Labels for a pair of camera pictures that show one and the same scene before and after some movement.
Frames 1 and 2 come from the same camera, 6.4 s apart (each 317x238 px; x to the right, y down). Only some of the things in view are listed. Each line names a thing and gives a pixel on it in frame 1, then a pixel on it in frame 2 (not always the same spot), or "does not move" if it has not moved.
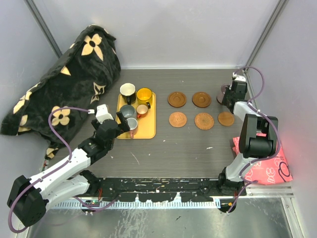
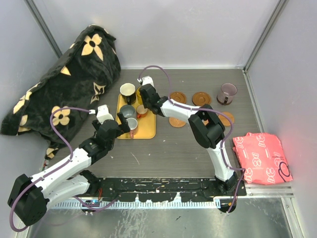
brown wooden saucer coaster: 201,99 does not move
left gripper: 123,121 does not move
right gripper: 228,89 -> 144,103
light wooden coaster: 226,118 does not move
